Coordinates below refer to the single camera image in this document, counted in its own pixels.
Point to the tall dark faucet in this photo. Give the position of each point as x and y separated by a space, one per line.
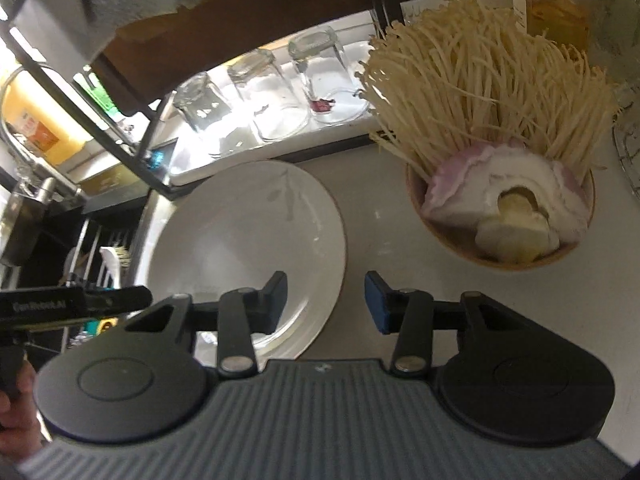
29 202

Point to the white spoon in sink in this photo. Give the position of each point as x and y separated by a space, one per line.
116 260

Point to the drinking glass right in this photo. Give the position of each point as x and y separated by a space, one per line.
321 65

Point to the black dish rack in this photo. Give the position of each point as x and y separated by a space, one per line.
142 49

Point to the enoki mushroom bunch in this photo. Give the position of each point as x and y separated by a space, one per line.
464 73

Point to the person's left hand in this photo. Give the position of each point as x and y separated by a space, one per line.
21 432

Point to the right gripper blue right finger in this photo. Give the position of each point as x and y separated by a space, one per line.
414 316

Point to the drinking glass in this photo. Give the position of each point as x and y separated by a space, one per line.
321 65
268 95
200 103

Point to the drinking glass middle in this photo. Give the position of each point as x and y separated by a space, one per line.
268 95

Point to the wire rack with glass cups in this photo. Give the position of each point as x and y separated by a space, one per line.
626 134

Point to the yellow detergent bottle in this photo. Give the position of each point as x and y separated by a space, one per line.
45 125

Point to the drinking glass left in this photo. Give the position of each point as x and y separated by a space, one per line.
200 103

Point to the bowl with onion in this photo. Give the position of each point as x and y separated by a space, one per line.
503 206

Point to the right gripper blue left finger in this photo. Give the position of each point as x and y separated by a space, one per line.
236 316

